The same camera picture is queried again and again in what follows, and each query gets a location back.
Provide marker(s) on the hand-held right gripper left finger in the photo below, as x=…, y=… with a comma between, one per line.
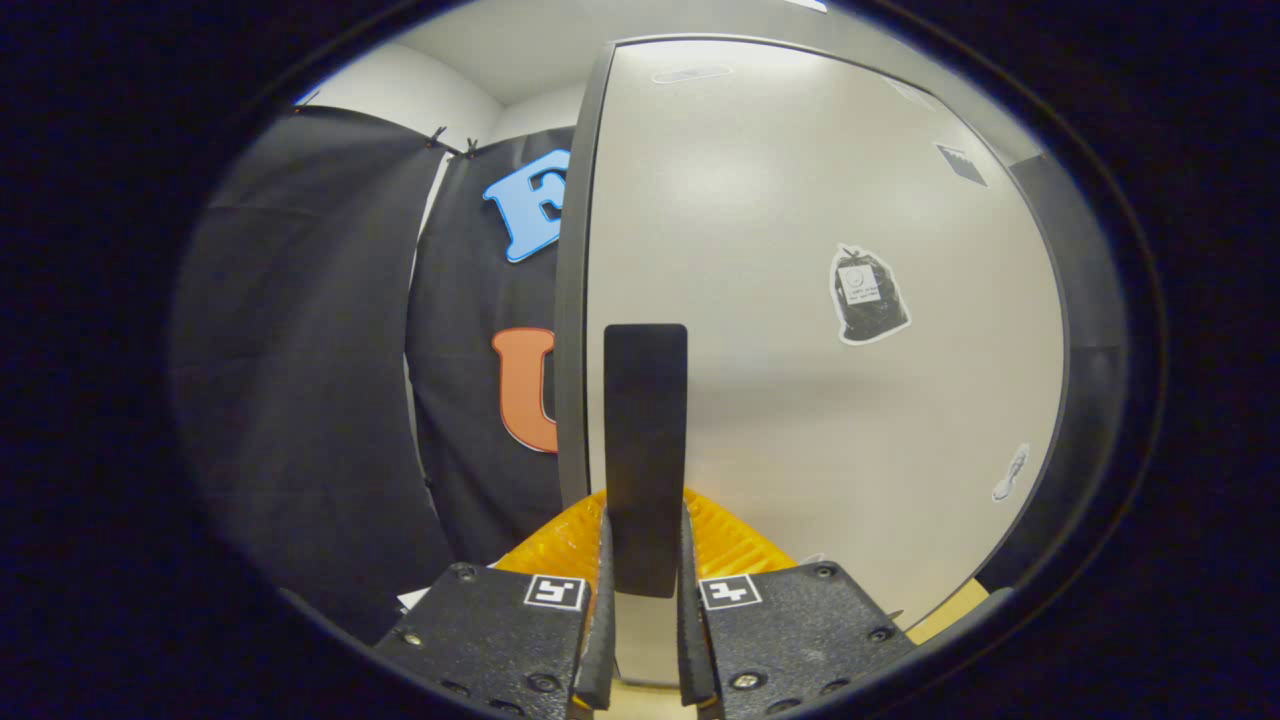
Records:
x=480, y=630

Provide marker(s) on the black backdrop cloth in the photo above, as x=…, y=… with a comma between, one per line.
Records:
x=300, y=350

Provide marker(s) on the light grey cabinet door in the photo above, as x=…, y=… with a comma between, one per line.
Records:
x=780, y=400

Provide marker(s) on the dark grey cabinet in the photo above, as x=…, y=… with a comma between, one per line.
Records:
x=575, y=300

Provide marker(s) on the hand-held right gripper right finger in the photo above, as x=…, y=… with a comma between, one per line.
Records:
x=800, y=630

